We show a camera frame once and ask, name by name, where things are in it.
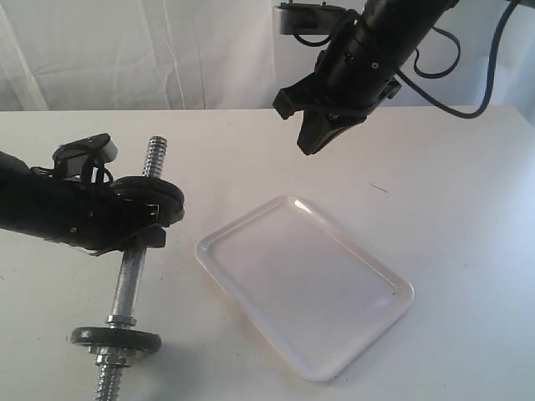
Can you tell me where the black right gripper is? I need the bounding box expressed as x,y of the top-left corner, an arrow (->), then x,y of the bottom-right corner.
273,16 -> 402,155

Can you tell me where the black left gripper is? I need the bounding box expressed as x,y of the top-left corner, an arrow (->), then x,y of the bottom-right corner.
28,166 -> 166,256

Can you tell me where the black weight plate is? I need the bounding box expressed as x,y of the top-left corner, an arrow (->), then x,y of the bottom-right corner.
70,327 -> 162,354
111,176 -> 185,227

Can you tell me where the chrome dumbbell bar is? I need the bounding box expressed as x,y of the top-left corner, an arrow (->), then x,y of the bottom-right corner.
93,136 -> 167,400

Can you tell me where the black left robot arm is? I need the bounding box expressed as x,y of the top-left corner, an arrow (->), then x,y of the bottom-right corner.
1,152 -> 166,256

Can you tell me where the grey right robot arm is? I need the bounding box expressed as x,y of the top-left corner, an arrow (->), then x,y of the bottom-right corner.
273,1 -> 456,155

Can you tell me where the white backdrop curtain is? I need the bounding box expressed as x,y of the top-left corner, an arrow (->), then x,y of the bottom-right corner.
1,1 -> 534,115

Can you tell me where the white plastic tray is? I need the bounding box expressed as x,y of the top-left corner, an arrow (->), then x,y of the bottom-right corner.
195,195 -> 415,383

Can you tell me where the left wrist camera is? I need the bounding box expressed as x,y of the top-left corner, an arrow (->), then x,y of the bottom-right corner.
52,133 -> 118,184

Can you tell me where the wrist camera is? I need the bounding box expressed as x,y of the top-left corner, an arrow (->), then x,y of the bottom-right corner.
52,133 -> 118,184
273,2 -> 349,36

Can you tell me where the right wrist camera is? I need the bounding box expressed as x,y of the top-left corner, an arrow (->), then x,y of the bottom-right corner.
273,2 -> 349,36

